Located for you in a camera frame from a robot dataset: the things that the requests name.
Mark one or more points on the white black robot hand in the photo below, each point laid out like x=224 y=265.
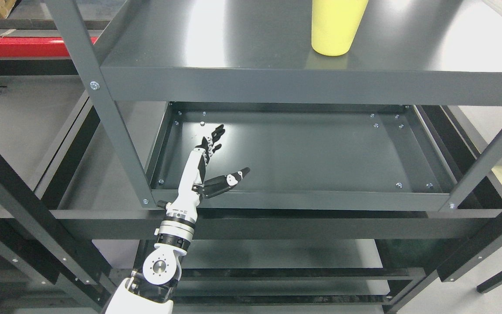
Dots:
x=193 y=187

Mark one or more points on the yellow plastic cup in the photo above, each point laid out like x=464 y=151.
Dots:
x=335 y=24

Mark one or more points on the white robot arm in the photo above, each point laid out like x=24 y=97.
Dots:
x=150 y=289

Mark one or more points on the dark grey metal shelf rack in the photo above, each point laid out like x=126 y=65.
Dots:
x=369 y=172

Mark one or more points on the red metal beam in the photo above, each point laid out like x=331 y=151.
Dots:
x=22 y=47

